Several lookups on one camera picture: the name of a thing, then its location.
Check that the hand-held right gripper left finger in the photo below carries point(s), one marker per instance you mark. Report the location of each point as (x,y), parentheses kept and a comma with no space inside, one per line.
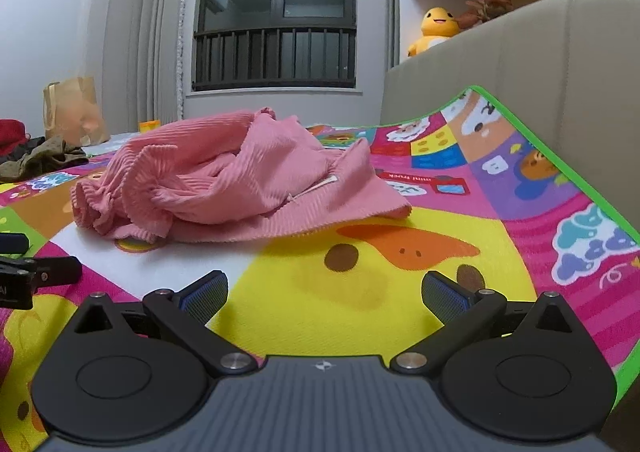
(205,299)

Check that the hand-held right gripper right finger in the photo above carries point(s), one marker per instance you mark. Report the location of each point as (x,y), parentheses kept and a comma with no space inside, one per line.
(445,299)

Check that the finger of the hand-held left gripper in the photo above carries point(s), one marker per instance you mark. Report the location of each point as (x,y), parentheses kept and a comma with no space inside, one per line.
(55,271)
(14,243)

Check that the red cloth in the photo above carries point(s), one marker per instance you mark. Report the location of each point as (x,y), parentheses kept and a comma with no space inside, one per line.
(12,136)

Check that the colourful cartoon play mat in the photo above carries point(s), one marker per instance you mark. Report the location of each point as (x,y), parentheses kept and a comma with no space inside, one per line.
(310,282)

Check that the brown paper bag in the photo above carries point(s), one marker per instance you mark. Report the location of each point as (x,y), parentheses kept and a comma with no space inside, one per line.
(75,106)

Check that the small yellow container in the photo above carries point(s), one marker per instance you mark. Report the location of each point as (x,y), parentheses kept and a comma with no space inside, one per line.
(150,125)

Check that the white vertical curtain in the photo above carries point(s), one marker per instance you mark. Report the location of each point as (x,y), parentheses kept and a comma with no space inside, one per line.
(160,41)

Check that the black window railing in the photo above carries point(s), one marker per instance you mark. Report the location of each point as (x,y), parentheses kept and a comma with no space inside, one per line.
(275,56)

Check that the beige sofa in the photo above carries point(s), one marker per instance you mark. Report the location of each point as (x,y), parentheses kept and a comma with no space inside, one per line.
(550,56)

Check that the yellow duck plush toy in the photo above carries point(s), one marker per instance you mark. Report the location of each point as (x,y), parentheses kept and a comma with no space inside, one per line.
(432,34)

